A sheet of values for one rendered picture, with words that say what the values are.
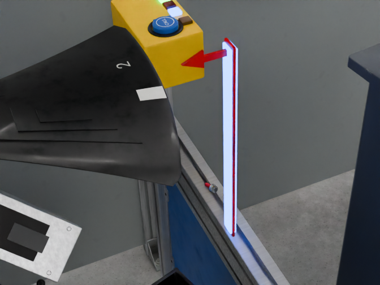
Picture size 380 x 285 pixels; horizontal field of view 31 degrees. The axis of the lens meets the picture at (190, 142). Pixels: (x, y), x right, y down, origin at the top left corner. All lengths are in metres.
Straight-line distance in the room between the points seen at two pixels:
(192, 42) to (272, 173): 1.12
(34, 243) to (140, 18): 0.43
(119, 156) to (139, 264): 1.39
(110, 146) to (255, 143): 1.30
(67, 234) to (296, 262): 1.33
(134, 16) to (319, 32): 0.87
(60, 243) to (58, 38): 0.79
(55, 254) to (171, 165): 0.20
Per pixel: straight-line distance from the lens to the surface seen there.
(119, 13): 1.12
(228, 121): 0.87
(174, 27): 1.06
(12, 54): 1.56
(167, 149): 0.75
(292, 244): 2.15
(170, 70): 1.07
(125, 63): 0.81
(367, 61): 1.14
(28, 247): 0.85
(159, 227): 1.46
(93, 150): 0.72
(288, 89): 1.94
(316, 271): 2.09
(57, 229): 0.85
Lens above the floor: 1.63
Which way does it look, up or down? 41 degrees down
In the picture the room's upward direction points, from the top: 3 degrees counter-clockwise
